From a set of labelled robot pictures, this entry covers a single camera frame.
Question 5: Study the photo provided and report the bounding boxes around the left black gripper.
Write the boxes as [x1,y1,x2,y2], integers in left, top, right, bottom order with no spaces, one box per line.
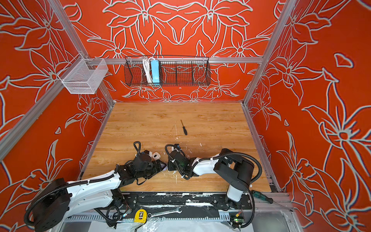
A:
[137,159,167,179]

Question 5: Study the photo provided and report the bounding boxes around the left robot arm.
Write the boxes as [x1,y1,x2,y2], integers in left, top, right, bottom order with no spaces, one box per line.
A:
[24,141,167,232]

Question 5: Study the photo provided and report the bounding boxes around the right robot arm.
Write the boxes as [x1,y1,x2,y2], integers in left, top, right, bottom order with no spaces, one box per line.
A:
[165,144,263,203]

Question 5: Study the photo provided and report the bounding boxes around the black screwdriver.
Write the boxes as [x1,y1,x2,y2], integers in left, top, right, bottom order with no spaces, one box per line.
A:
[181,120,188,135]

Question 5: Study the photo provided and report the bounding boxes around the silver wrench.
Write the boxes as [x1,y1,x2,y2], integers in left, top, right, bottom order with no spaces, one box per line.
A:
[147,207,182,218]

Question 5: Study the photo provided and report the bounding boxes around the yellow tape measure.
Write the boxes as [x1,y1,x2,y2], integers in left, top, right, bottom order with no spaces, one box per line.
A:
[133,209,148,224]

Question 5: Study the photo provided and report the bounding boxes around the light blue power bank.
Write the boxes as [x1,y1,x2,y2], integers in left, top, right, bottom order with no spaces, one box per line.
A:
[151,60,160,85]

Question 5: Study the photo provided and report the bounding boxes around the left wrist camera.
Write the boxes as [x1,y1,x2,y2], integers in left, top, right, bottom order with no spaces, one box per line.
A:
[144,150,155,160]

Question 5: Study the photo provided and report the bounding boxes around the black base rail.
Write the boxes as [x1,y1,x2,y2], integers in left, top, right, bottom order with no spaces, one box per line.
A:
[111,192,252,211]

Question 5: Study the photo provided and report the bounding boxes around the green handled screwdriver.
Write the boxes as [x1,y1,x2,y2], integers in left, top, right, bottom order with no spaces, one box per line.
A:
[251,190,293,212]

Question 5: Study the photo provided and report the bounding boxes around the black wire wall basket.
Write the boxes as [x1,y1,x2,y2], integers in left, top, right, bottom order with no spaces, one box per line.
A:
[124,55,211,87]

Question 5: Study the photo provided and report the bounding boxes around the white coiled cable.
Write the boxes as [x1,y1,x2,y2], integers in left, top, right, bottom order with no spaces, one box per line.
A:
[142,57,153,84]

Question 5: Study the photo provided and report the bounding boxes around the white mesh wall basket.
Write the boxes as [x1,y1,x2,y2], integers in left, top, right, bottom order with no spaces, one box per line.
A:
[58,59,108,94]

